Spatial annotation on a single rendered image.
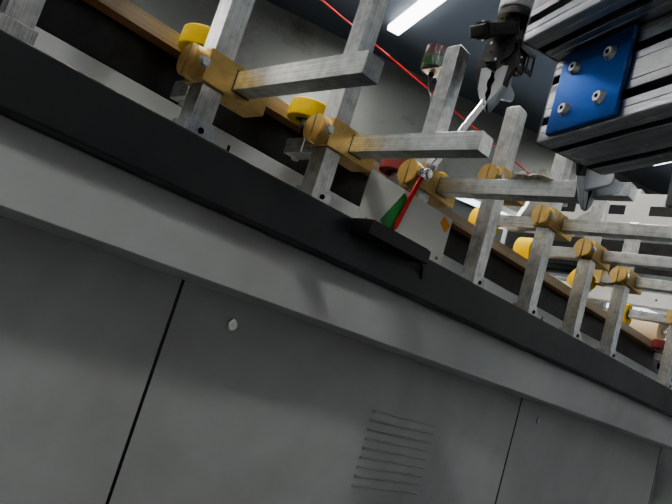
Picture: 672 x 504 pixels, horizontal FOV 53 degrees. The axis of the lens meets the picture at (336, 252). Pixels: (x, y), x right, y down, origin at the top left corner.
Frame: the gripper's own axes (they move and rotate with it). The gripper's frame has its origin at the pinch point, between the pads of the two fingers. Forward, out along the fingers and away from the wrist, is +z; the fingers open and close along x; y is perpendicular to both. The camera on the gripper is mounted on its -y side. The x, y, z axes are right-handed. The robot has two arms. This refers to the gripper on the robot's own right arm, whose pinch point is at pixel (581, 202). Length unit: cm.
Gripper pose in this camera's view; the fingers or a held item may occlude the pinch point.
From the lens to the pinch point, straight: 118.7
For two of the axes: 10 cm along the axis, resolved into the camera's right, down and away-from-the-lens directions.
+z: -2.9, 9.4, -1.5
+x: 6.6, 3.1, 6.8
